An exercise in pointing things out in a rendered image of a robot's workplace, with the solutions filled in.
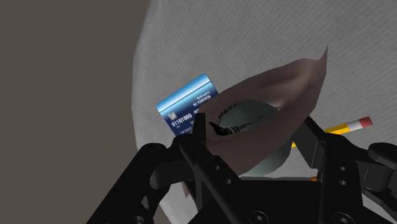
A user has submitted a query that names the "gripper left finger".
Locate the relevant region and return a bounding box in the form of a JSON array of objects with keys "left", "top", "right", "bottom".
[{"left": 87, "top": 113, "right": 249, "bottom": 224}]

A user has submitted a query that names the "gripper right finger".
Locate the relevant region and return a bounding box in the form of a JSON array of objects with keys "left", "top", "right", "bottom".
[{"left": 293, "top": 115, "right": 397, "bottom": 224}]

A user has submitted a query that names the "brown and grey-green curved object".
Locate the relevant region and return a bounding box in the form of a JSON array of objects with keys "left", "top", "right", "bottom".
[{"left": 183, "top": 45, "right": 329, "bottom": 199}]

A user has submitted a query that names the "yellow pencil with red eraser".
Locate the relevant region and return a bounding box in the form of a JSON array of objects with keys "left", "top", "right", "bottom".
[{"left": 291, "top": 116, "right": 373, "bottom": 149}]

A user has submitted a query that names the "blue bank card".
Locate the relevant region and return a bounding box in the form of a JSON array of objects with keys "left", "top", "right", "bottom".
[{"left": 156, "top": 73, "right": 219, "bottom": 137}]

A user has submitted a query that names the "grey fabric furniture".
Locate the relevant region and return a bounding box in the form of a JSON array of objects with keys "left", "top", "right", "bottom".
[{"left": 130, "top": 0, "right": 397, "bottom": 224}]

